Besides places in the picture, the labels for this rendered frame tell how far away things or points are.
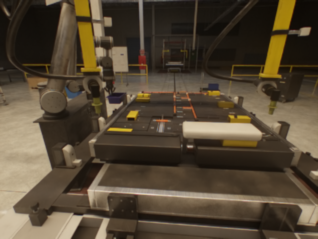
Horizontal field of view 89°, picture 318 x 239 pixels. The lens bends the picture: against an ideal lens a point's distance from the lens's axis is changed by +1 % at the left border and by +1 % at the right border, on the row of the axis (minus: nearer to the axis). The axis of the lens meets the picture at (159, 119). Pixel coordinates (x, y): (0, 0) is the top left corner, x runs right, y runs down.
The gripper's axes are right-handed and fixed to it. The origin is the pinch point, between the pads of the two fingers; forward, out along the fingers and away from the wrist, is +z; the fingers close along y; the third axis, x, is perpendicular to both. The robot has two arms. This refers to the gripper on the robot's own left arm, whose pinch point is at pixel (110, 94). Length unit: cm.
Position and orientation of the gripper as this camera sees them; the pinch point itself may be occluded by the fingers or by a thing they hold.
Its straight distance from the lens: 188.4
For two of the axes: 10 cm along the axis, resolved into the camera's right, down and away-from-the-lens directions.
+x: 0.8, -3.6, 9.3
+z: 0.0, 9.3, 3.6
